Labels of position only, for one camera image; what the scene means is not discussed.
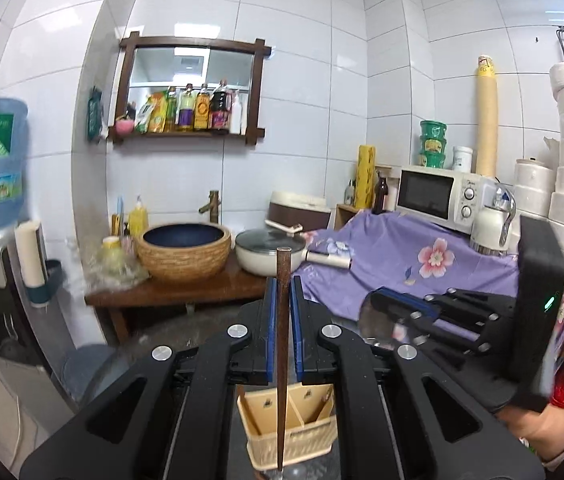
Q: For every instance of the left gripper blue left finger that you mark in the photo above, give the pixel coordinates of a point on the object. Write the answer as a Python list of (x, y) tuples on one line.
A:
[(270, 303)]

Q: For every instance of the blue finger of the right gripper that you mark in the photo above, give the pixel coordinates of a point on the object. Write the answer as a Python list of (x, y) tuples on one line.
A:
[(408, 301)]

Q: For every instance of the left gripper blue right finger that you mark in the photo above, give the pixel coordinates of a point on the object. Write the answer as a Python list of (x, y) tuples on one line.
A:
[(296, 295)]

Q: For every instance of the brown wooden chopstick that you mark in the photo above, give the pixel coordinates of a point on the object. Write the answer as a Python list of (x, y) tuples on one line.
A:
[(283, 278)]

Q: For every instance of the steel spoon wooden handle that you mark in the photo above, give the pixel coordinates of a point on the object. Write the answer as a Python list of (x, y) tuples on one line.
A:
[(378, 329)]

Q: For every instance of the person hand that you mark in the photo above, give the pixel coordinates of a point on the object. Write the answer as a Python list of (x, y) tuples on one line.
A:
[(544, 431)]

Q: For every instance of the white pan with lid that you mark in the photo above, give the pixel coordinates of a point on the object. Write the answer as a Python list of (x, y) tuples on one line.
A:
[(256, 252)]

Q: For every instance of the dark wooden counter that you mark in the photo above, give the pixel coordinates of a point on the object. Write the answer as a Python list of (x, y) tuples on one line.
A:
[(230, 284)]

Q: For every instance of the purple floral cloth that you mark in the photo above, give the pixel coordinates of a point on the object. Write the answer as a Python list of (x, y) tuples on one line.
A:
[(402, 253)]

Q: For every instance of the brown white rice cooker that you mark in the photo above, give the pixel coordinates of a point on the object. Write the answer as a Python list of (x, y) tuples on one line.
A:
[(289, 209)]

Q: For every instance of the brass faucet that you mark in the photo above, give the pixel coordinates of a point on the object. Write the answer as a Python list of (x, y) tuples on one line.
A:
[(211, 208)]

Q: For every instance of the yellow foil roll box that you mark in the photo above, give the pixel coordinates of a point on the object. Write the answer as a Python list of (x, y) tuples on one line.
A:
[(365, 177)]

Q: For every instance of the woven basin sink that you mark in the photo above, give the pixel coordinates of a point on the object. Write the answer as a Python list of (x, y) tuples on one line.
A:
[(184, 252)]

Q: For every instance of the brown glass bottle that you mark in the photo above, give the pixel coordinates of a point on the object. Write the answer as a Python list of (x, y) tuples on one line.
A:
[(380, 193)]

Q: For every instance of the white electric kettle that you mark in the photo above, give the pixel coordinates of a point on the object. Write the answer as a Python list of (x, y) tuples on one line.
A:
[(491, 228)]

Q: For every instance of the white microwave oven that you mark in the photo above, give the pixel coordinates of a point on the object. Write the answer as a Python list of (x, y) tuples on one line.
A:
[(452, 199)]

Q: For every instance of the cream perforated utensil holder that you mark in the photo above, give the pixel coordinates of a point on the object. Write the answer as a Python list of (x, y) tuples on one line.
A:
[(310, 424)]

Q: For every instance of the yellow soap bottle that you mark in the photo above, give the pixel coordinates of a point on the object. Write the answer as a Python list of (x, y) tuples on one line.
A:
[(138, 219)]

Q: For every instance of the white jar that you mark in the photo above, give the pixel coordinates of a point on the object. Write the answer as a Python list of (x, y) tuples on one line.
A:
[(462, 159)]

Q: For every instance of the green instant noodle cups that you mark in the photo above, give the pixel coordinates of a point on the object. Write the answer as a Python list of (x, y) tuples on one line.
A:
[(432, 144)]

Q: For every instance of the clear plastic bag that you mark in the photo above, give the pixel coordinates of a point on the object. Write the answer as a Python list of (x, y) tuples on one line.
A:
[(104, 267)]

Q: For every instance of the round glass table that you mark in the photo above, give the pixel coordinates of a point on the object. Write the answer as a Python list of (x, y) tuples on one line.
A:
[(184, 335)]

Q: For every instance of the white squeeze bottle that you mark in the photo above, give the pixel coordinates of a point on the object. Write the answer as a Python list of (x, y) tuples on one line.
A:
[(236, 114)]

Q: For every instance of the dark soy sauce bottle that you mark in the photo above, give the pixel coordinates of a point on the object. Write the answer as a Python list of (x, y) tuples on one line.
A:
[(220, 107)]

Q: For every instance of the yellow label oil bottle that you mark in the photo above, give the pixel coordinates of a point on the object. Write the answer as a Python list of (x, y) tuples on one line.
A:
[(202, 109)]

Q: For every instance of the yellow snack bag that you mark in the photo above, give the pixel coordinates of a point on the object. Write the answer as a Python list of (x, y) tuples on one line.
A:
[(158, 115)]

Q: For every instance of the purple label bottle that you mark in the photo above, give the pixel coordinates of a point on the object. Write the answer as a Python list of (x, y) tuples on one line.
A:
[(186, 108)]

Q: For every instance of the green bottle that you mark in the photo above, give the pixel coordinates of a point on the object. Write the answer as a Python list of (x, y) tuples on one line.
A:
[(171, 108)]

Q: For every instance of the tall beige paper cup stack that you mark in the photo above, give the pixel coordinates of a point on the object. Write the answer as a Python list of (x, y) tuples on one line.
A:
[(487, 117)]

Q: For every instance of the pink small bowl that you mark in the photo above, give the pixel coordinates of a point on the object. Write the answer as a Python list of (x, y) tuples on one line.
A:
[(124, 126)]

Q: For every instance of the paper cup stack holder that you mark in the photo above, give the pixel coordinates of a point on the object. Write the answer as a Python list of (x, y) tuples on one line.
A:
[(42, 277)]

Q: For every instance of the green hanging packet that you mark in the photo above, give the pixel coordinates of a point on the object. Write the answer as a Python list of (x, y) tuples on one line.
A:
[(94, 114)]

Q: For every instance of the water dispenser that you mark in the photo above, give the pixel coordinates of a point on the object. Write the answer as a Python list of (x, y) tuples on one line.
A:
[(34, 338)]

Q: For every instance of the dark wooden wall shelf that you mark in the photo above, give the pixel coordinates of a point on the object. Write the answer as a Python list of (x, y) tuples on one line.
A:
[(154, 63)]

